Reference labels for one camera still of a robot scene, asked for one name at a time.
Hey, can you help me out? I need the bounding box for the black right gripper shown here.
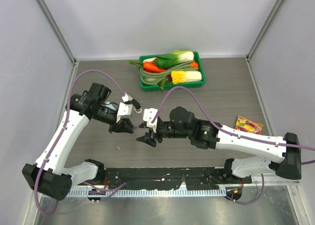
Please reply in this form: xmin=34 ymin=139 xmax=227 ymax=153
xmin=137 ymin=119 xmax=191 ymax=147

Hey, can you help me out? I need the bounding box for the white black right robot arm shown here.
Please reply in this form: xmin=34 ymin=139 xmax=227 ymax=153
xmin=137 ymin=106 xmax=302 ymax=183

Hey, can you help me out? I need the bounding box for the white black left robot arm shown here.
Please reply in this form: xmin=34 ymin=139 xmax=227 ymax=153
xmin=22 ymin=83 xmax=134 ymax=201

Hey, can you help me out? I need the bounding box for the green plastic tray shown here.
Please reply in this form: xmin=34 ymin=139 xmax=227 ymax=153
xmin=129 ymin=50 xmax=206 ymax=92

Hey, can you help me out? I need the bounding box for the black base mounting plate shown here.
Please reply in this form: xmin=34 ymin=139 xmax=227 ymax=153
xmin=105 ymin=167 xmax=252 ymax=191

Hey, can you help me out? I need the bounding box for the green long beans toy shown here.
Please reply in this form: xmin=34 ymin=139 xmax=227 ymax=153
xmin=128 ymin=61 xmax=201 ymax=90

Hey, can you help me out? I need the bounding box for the yellow napa cabbage toy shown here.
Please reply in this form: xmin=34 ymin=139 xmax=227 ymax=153
xmin=171 ymin=70 xmax=202 ymax=85

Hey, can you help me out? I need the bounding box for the orange carrot toy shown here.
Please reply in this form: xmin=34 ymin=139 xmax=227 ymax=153
xmin=143 ymin=62 xmax=167 ymax=73

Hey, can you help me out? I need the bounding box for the green bok choy toy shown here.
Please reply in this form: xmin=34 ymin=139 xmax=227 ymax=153
xmin=153 ymin=50 xmax=194 ymax=68

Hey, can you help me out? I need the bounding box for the Fox's candy bag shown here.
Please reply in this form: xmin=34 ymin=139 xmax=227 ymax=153
xmin=234 ymin=115 xmax=263 ymax=134

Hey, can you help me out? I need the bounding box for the white cable duct rail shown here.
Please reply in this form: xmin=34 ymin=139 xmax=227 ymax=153
xmin=66 ymin=187 xmax=226 ymax=200

